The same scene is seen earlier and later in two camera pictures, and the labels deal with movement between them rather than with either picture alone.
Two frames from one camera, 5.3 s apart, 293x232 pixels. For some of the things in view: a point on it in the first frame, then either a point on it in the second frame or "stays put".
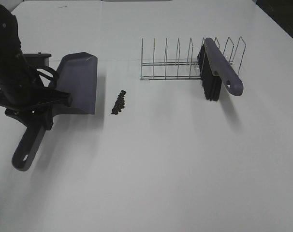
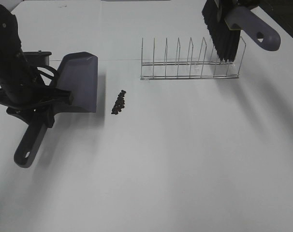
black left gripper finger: [32, 116] stays put
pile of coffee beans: [119, 103] stays put
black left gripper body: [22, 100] stays put
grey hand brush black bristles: [216, 69] to [224, 21]
